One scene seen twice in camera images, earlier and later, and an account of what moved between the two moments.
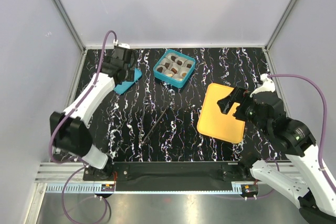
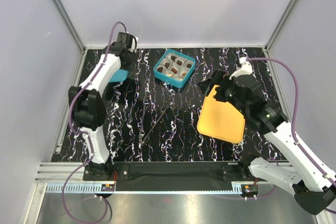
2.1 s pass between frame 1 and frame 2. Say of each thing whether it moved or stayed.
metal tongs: stayed
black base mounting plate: stayed
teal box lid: moved
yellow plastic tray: stayed
